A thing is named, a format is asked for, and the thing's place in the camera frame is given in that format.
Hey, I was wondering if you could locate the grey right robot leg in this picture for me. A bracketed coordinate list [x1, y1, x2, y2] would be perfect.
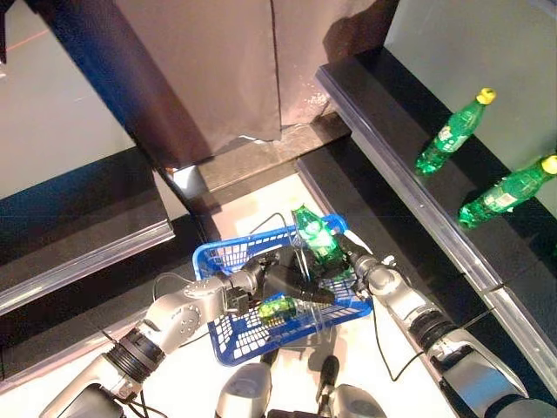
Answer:
[330, 382, 389, 418]

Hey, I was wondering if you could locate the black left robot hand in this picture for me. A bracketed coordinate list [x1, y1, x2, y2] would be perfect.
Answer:
[245, 250, 337, 307]

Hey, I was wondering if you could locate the grey left robot leg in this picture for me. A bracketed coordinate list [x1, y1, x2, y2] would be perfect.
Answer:
[216, 361, 274, 418]

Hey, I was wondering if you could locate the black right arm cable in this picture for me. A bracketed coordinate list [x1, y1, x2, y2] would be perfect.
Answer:
[371, 304, 426, 383]

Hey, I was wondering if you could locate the grey robot leg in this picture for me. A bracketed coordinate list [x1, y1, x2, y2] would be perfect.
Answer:
[330, 382, 389, 418]
[216, 361, 274, 418]

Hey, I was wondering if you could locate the brown fabric curtain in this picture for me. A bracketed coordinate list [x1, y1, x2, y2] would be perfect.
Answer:
[25, 0, 401, 172]

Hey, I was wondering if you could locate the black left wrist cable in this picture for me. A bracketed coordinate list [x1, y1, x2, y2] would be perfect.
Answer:
[151, 272, 196, 302]

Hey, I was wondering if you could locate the black right robot foot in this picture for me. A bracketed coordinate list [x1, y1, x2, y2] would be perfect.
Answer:
[315, 354, 341, 405]

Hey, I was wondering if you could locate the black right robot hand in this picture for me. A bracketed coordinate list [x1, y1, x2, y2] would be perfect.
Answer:
[307, 233, 363, 282]

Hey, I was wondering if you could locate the metal wire basket handle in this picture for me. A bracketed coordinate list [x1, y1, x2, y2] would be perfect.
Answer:
[260, 217, 334, 349]
[251, 212, 325, 349]

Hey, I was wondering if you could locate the green soda bottle yellow cap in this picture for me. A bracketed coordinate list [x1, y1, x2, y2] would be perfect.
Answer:
[413, 87, 498, 177]
[457, 153, 557, 230]
[290, 201, 350, 267]

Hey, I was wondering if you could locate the blue plastic shopping basket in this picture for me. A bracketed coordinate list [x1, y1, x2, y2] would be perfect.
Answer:
[191, 212, 375, 367]

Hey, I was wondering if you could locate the green bottle in basket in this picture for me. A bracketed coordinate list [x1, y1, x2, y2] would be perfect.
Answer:
[255, 293, 299, 327]

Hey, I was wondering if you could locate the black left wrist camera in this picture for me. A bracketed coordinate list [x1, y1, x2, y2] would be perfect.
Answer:
[223, 285, 251, 315]

